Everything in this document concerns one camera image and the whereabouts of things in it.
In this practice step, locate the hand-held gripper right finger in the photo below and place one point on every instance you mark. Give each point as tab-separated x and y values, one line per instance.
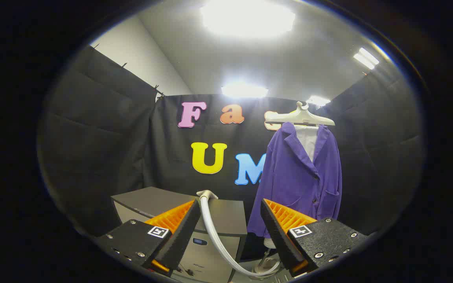
275	232

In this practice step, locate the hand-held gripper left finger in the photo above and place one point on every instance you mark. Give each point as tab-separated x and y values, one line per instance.
183	236

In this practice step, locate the white garment steamer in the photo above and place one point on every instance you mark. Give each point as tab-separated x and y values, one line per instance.
207	220

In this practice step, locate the white shirt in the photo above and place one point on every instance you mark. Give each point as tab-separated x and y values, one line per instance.
308	141

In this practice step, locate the white clothes hanger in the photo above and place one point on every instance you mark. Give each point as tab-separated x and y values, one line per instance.
301	116

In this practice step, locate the metal stand base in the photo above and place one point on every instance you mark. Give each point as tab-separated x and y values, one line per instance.
265	258

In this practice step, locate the grey cabinet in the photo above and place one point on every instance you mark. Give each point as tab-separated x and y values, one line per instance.
151	200

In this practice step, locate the black backdrop cloth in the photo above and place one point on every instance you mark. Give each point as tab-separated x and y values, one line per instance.
104	157

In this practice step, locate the ceiling light panel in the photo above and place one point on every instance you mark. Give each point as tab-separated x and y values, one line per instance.
318	100
244	90

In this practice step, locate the twin tube ceiling light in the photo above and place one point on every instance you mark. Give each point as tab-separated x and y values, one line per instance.
366	58

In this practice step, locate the large ceiling light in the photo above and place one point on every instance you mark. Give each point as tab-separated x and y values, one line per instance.
247	17

